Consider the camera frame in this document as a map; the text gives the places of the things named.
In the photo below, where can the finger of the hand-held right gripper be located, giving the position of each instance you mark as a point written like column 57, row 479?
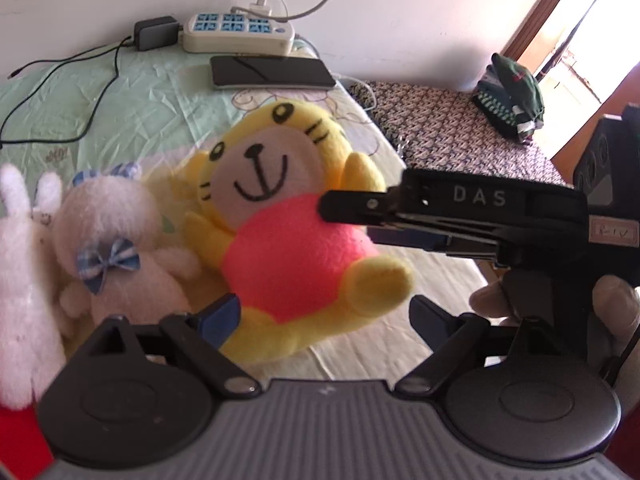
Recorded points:
column 405, row 239
column 357, row 206

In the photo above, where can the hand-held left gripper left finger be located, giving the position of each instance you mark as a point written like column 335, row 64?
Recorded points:
column 222, row 316

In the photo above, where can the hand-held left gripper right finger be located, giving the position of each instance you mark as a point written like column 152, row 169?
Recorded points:
column 427, row 319

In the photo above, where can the yellow tiger plush toy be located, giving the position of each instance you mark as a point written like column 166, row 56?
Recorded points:
column 280, row 265

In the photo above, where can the white plush bear blue bow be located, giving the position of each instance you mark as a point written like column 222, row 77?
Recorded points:
column 110, row 260

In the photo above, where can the red cardboard box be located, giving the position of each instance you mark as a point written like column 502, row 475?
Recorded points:
column 20, row 440

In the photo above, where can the person's right hand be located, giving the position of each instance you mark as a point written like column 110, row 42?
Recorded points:
column 614, row 310

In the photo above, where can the dark patterned blanket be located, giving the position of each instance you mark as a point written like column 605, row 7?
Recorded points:
column 450, row 125

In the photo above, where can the folded green clothes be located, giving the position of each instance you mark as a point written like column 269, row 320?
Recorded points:
column 515, row 90

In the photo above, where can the black smartphone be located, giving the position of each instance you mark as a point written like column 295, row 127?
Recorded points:
column 270, row 72

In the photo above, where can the white plush rabbit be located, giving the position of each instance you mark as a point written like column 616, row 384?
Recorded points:
column 25, row 285

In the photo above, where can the white power strip blue sockets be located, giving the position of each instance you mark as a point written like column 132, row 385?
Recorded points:
column 235, row 35

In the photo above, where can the white usb charger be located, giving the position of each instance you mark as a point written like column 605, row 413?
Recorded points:
column 260, row 6

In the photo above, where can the black power adapter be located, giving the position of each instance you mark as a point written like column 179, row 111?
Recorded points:
column 156, row 32

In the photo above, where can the brown wooden door frame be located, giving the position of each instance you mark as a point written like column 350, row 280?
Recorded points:
column 545, row 10

